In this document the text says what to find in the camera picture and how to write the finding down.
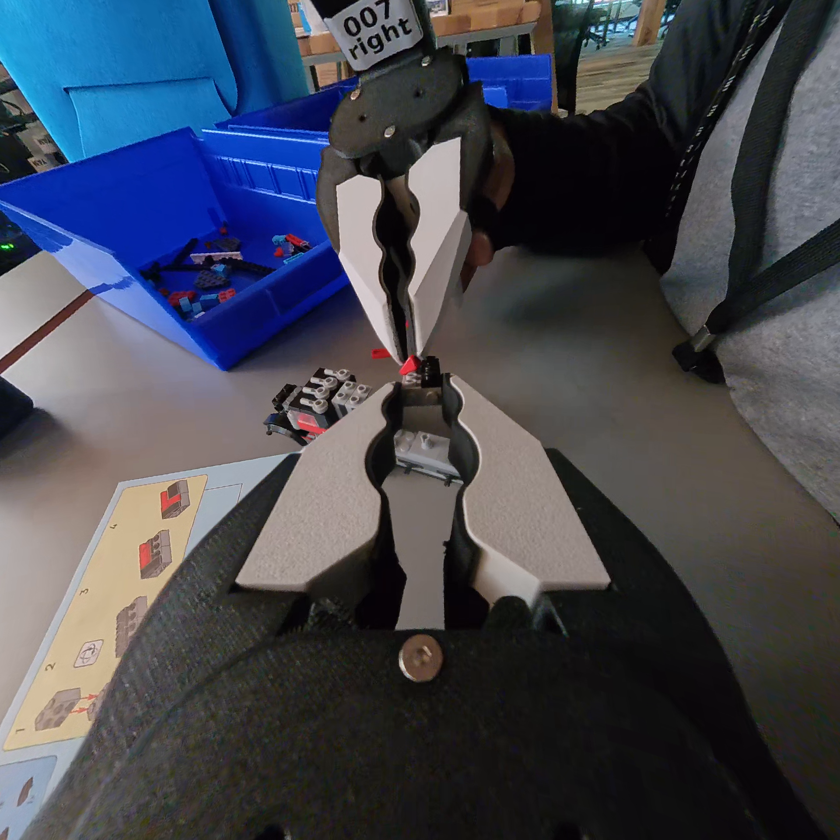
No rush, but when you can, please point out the black speckled cord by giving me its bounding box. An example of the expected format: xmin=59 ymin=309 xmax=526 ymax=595
xmin=661 ymin=0 xmax=770 ymax=221

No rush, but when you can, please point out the blue felt bag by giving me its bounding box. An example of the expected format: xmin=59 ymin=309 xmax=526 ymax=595
xmin=0 ymin=0 xmax=309 ymax=164

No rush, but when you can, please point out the person's grey sweatshirt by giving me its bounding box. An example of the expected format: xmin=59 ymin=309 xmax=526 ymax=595
xmin=659 ymin=0 xmax=840 ymax=526

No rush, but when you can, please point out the black lanyard strap with clip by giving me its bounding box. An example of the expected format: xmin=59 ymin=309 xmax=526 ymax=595
xmin=672 ymin=0 xmax=840 ymax=385

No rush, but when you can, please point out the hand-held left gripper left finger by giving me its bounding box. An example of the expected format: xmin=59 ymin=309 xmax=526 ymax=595
xmin=234 ymin=381 xmax=403 ymax=614

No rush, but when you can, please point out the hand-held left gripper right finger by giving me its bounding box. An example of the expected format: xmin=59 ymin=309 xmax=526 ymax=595
xmin=441 ymin=373 xmax=613 ymax=611

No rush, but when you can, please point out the person's right forearm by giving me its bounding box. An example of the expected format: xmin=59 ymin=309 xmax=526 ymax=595
xmin=515 ymin=77 xmax=667 ymax=253

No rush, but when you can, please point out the black chair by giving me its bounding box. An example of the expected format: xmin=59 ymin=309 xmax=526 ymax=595
xmin=550 ymin=0 xmax=595 ymax=116

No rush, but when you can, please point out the brick building instruction booklet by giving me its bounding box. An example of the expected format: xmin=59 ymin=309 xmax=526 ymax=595
xmin=0 ymin=451 xmax=303 ymax=840

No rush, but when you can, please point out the grey curved toy brick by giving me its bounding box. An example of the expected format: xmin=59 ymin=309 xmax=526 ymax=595
xmin=394 ymin=427 xmax=460 ymax=487

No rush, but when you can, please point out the person's right hand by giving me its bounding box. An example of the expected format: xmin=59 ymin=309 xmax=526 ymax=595
xmin=459 ymin=105 xmax=527 ymax=293

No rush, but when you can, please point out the black grey red brick model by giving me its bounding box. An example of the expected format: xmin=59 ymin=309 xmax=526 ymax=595
xmin=264 ymin=366 xmax=371 ymax=447

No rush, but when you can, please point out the pile of large toy bricks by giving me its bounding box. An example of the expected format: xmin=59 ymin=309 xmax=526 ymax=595
xmin=140 ymin=223 xmax=316 ymax=322

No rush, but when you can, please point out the large blue plastic bin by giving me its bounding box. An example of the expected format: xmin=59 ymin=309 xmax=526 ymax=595
xmin=0 ymin=126 xmax=352 ymax=371

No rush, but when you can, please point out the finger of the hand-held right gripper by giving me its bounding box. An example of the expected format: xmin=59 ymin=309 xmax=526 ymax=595
xmin=336 ymin=174 xmax=409 ymax=363
xmin=397 ymin=136 xmax=475 ymax=361

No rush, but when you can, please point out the black case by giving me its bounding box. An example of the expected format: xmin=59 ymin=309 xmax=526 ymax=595
xmin=0 ymin=375 xmax=35 ymax=442

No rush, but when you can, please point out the grey and black brick assembly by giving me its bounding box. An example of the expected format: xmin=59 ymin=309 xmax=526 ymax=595
xmin=402 ymin=357 xmax=447 ymax=403

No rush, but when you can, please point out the grey desk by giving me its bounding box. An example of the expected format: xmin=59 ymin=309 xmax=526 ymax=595
xmin=0 ymin=246 xmax=840 ymax=840

